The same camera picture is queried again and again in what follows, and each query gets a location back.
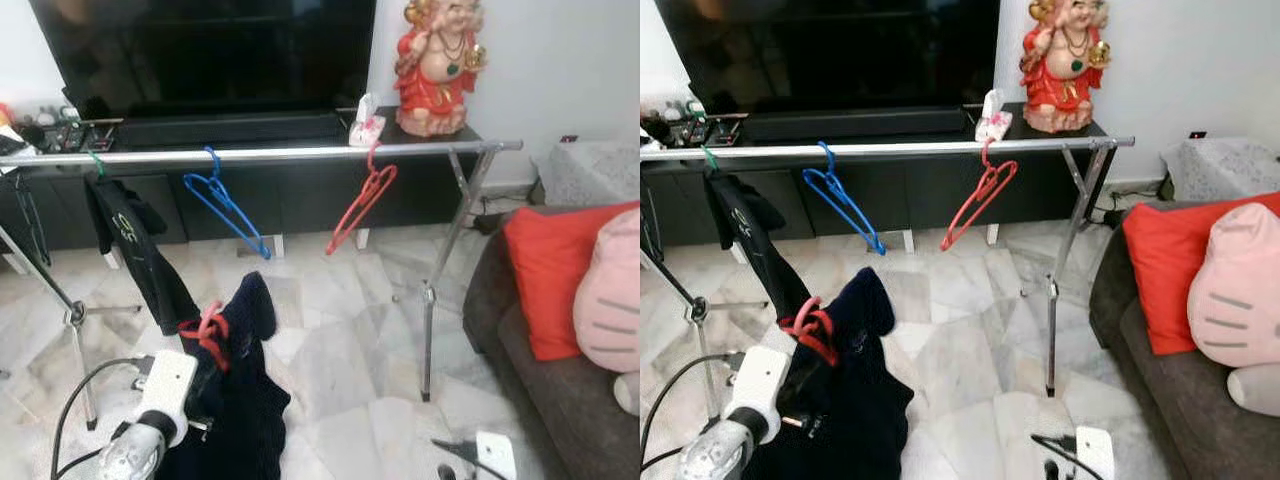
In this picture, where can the dark garment with red stripe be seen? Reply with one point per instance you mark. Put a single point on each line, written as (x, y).
(245, 420)
(860, 420)

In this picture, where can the red plastic hanger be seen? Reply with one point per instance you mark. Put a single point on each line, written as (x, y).
(812, 330)
(950, 240)
(210, 335)
(337, 245)

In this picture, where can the black t-shirt with green print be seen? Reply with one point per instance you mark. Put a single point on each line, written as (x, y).
(765, 250)
(150, 260)

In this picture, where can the blue plastic hanger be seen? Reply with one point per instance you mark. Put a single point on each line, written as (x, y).
(877, 246)
(262, 250)

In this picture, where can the green hanger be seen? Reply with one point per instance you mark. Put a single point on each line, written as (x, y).
(96, 162)
(710, 157)

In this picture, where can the dark grey sofa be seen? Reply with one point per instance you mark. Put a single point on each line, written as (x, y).
(1180, 420)
(560, 420)

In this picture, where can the red cushion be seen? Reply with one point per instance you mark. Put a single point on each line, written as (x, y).
(1160, 275)
(545, 280)

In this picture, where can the black tv cabinet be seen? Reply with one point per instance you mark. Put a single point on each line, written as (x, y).
(300, 200)
(920, 195)

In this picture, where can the pink cat face pillow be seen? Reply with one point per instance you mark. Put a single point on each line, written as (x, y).
(1240, 290)
(610, 300)

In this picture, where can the silver metal clothes rack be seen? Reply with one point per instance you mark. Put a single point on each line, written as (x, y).
(900, 148)
(300, 153)

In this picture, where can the black soundbar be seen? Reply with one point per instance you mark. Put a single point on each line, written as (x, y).
(855, 125)
(230, 130)

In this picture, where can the black electronics pile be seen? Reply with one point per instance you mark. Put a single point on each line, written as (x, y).
(70, 130)
(695, 125)

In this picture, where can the white pink tissue box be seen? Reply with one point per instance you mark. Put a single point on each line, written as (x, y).
(993, 120)
(366, 125)

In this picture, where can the white lace table cloth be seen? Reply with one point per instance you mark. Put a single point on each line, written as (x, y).
(1225, 168)
(590, 172)

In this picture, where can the white papers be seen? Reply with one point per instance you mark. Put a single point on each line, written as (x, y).
(8, 140)

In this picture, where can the black television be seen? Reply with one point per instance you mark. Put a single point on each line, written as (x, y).
(830, 45)
(200, 50)

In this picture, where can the red laughing buddha statue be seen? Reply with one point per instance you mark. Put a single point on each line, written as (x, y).
(1065, 65)
(438, 70)

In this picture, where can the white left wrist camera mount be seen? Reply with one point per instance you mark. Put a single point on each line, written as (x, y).
(760, 385)
(168, 390)

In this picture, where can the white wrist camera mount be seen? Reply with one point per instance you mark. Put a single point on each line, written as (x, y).
(1095, 455)
(760, 385)
(168, 390)
(497, 458)

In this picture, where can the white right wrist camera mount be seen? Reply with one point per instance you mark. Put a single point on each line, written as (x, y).
(1095, 455)
(497, 458)

